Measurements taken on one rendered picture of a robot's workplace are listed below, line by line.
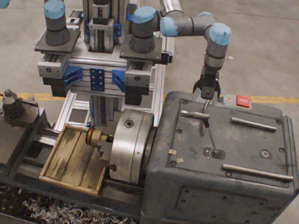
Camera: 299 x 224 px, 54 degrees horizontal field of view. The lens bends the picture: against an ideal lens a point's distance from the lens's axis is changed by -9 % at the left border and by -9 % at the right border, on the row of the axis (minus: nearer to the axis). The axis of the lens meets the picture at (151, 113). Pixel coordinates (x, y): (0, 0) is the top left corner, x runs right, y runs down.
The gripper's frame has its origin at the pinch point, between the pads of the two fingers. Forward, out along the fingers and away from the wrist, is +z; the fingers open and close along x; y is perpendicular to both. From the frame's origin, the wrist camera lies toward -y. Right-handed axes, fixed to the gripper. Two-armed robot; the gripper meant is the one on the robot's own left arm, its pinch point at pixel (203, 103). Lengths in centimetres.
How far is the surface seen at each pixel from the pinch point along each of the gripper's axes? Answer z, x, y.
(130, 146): 9.3, 24.8, -21.8
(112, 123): 14.2, 35.7, -8.0
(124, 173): 19.8, 25.6, -27.6
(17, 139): 33, 84, -16
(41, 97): 130, 144, 101
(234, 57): 130, -44, 229
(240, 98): 3.0, -16.5, 11.4
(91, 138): 19, 44, -15
